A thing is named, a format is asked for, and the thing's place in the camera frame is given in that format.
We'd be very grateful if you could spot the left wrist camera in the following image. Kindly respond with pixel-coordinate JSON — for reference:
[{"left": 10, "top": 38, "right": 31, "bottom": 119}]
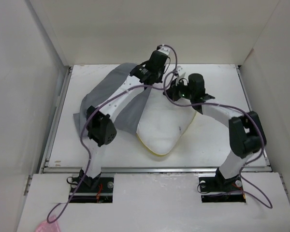
[{"left": 157, "top": 44, "right": 171, "bottom": 56}]

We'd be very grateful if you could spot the purple cable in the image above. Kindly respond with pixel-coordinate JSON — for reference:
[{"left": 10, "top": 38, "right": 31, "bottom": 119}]
[
  {"left": 162, "top": 66, "right": 273, "bottom": 210},
  {"left": 46, "top": 43, "right": 179, "bottom": 224}
]

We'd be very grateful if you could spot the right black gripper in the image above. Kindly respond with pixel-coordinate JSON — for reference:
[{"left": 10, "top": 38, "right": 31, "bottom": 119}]
[{"left": 162, "top": 77, "right": 194, "bottom": 102}]

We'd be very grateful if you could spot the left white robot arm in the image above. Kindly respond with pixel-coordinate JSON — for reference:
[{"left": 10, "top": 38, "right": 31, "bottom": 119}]
[{"left": 74, "top": 45, "right": 170, "bottom": 192}]

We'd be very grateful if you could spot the grey pillowcase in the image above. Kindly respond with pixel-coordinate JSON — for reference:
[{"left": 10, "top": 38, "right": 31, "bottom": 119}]
[{"left": 73, "top": 63, "right": 151, "bottom": 135}]

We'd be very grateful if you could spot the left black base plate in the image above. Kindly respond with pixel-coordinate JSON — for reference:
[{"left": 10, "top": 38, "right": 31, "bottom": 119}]
[{"left": 66, "top": 177, "right": 114, "bottom": 203}]

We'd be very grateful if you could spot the white foam front board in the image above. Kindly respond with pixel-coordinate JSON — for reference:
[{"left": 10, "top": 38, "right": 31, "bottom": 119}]
[{"left": 18, "top": 173, "right": 290, "bottom": 232}]

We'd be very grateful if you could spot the white pillow yellow edge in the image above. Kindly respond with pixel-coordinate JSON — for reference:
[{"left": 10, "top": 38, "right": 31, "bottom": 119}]
[{"left": 136, "top": 89, "right": 197, "bottom": 156}]

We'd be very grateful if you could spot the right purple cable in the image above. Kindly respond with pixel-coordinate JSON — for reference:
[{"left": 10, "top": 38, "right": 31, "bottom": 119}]
[{"left": 162, "top": 66, "right": 273, "bottom": 210}]

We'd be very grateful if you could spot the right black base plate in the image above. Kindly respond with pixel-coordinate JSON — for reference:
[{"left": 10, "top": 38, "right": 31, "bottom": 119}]
[{"left": 198, "top": 176, "right": 246, "bottom": 203}]

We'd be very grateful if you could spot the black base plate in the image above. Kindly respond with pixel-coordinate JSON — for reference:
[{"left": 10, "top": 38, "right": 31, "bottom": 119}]
[
  {"left": 66, "top": 177, "right": 114, "bottom": 203},
  {"left": 198, "top": 176, "right": 246, "bottom": 203}
]

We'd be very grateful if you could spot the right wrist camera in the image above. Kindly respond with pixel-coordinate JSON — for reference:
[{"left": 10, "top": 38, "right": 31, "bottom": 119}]
[{"left": 174, "top": 66, "right": 186, "bottom": 84}]

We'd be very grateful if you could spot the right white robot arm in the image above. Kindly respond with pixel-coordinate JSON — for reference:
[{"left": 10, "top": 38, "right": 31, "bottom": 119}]
[{"left": 163, "top": 71, "right": 266, "bottom": 190}]

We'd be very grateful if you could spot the aluminium front rail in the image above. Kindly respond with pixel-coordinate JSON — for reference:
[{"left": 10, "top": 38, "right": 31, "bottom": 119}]
[{"left": 40, "top": 166, "right": 272, "bottom": 174}]

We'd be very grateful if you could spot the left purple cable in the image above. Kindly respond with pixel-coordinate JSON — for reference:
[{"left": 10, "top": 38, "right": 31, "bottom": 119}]
[{"left": 46, "top": 43, "right": 179, "bottom": 224}]

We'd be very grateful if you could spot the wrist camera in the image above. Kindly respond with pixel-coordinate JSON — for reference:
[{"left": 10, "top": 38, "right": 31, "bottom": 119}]
[
  {"left": 174, "top": 66, "right": 186, "bottom": 84},
  {"left": 157, "top": 44, "right": 171, "bottom": 56}
]

